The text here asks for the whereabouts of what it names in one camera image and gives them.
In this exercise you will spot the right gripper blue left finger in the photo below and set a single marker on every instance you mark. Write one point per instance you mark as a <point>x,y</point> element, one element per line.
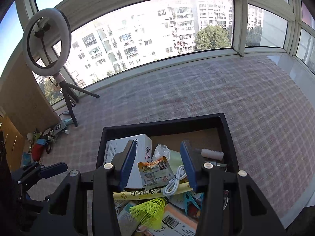
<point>65,212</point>

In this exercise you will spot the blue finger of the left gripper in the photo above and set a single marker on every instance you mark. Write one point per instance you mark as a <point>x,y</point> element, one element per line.
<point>53,170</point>

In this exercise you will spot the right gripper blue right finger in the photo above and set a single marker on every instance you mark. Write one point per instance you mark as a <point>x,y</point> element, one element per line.
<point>232,200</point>

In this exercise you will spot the lime green tube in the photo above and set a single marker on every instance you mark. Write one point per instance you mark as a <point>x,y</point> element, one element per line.
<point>37,135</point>

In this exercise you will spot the blue clothes peg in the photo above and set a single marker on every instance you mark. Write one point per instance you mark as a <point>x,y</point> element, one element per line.
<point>189,199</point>

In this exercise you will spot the long yellow straw packet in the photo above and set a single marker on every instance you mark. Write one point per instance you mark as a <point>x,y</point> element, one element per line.
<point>149,194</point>

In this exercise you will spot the orange white snack sachet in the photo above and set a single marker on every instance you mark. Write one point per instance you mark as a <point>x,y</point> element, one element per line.
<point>155,174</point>

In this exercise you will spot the red cloth pouch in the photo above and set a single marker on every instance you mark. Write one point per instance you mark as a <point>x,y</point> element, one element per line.
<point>37,151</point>

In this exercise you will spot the black wet wipes pack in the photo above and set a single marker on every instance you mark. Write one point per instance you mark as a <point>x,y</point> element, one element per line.
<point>48,145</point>

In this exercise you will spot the white beaded massager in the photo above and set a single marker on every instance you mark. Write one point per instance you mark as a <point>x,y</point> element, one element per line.
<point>51,137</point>

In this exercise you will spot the blue card packet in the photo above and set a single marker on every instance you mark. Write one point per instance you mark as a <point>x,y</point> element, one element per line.
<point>26,159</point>

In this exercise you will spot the white roll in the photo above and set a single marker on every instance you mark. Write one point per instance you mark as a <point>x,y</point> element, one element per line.
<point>211,154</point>

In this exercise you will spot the orange barcode packet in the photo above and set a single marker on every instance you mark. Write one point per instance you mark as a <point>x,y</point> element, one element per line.
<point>174,223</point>

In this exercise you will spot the teal hand cream tube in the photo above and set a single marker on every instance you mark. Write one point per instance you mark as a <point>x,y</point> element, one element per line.
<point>68,121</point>

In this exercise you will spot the upright wooden board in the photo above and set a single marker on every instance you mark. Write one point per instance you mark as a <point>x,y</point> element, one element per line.
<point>23,101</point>

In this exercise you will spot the black storage box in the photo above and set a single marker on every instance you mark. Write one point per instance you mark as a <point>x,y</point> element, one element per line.
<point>171,127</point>

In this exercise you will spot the yellow shuttlecock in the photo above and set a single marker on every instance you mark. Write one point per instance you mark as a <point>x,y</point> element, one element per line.
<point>149,213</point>

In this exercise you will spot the black tripod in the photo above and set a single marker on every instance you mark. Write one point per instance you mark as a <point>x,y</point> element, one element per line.
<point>69,95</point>

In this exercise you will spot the clear plastic bag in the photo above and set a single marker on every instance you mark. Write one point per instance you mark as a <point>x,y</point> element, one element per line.
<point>161,151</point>

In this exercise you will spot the white paper box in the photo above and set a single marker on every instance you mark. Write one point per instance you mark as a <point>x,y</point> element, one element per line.
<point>143,154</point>

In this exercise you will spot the white ring light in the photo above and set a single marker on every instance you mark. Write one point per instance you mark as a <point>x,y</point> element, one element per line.
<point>40,31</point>

